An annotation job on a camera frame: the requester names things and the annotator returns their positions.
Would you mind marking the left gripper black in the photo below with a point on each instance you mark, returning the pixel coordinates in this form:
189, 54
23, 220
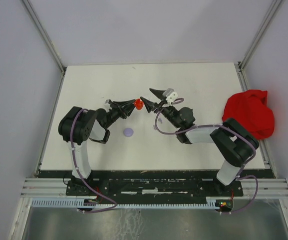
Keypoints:
127, 112

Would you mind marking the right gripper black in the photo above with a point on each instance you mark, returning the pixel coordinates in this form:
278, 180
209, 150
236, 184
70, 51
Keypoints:
149, 106

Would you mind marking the orange charging case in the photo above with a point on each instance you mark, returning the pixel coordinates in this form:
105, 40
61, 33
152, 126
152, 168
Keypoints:
138, 104

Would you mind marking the purple charging case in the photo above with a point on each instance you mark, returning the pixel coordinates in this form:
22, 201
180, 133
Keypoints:
128, 132

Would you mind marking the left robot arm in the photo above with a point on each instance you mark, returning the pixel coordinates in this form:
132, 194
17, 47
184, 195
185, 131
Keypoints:
80, 125

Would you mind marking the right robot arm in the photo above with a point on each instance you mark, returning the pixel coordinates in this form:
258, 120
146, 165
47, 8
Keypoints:
234, 142

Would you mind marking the red cloth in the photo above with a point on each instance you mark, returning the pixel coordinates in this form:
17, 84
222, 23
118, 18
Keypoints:
250, 109

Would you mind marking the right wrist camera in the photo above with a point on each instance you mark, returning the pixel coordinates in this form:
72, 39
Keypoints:
171, 97

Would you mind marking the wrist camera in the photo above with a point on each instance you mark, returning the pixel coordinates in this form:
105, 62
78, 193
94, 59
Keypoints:
171, 97
108, 102

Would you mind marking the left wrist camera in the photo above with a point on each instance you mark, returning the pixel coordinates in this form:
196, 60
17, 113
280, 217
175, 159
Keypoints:
108, 102

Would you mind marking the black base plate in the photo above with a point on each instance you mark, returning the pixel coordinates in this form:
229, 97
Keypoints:
161, 186

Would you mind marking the white cable duct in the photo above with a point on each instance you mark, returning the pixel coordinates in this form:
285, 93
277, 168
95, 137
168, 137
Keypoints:
83, 203

